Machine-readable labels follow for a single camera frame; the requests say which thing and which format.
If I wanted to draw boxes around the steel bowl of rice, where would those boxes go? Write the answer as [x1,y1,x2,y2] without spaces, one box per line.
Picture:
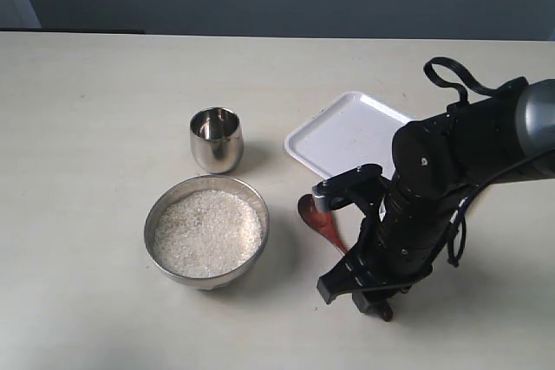
[143,175,270,290]

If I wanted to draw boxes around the white plastic tray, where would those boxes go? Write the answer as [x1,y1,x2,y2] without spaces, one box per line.
[284,91,411,179]

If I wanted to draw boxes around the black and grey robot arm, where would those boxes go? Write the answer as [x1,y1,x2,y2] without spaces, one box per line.
[312,78,554,320]

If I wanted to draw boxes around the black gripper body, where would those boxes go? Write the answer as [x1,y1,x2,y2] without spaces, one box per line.
[345,185,460,296]

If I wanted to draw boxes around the brown wooden spoon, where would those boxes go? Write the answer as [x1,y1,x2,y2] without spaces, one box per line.
[297,194,394,322]

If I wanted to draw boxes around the small steel cup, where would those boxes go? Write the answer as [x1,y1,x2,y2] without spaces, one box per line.
[189,107,245,174]

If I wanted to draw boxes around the black cable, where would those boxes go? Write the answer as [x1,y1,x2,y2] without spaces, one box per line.
[422,56,513,107]

